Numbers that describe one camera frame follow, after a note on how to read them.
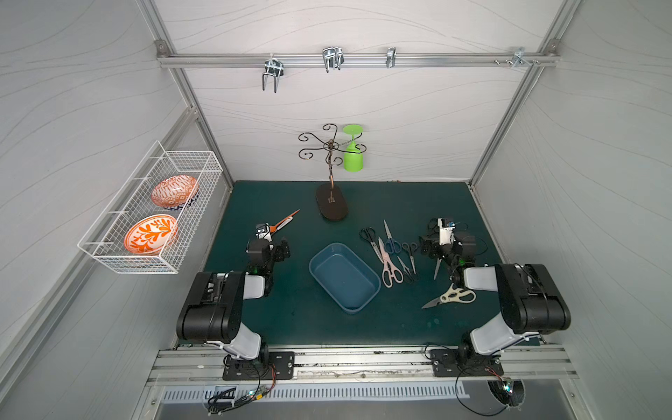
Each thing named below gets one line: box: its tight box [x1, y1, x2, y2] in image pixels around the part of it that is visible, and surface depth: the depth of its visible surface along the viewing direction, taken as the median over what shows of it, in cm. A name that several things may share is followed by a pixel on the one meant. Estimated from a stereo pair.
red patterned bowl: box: [150, 174, 200, 210], surface depth 73 cm
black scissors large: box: [359, 226, 385, 264], surface depth 104 cm
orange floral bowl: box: [124, 213, 179, 255], surface depth 64 cm
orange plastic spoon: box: [269, 209, 301, 234], surface depth 107 cm
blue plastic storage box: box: [308, 242, 382, 315], surface depth 92 cm
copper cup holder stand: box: [297, 123, 368, 222], surface depth 98 cm
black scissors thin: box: [401, 242, 418, 275], surface depth 100 cm
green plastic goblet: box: [343, 124, 364, 173], surface depth 101 cm
